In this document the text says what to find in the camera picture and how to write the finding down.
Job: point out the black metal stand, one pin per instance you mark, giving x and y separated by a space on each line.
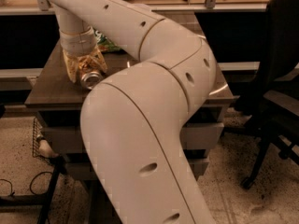
43 200

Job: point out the green chip bag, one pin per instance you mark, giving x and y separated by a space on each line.
104 44

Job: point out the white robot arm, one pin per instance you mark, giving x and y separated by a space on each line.
131 121

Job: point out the orange soda can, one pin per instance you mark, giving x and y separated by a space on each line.
89 72

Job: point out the wire basket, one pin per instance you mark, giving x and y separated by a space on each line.
41 148

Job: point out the grey drawer cabinet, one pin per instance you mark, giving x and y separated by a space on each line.
59 104

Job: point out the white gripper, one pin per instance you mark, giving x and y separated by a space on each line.
78 43

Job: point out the black office chair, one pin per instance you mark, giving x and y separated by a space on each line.
271 98

